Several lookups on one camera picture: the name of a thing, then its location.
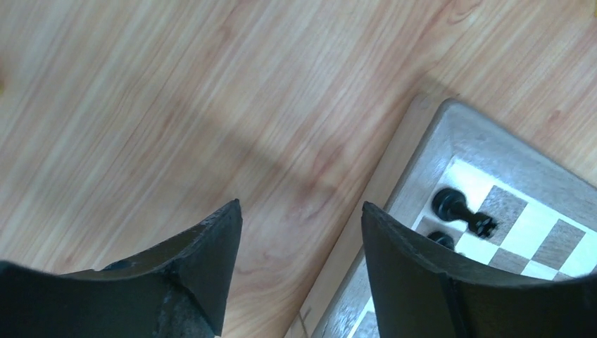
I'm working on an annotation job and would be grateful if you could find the wooden chess board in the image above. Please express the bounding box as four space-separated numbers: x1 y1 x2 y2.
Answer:
287 94 596 337

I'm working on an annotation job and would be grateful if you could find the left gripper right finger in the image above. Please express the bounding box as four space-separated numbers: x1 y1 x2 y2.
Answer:
361 202 596 337

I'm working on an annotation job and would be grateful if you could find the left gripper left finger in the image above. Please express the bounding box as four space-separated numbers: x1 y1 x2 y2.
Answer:
1 199 243 337

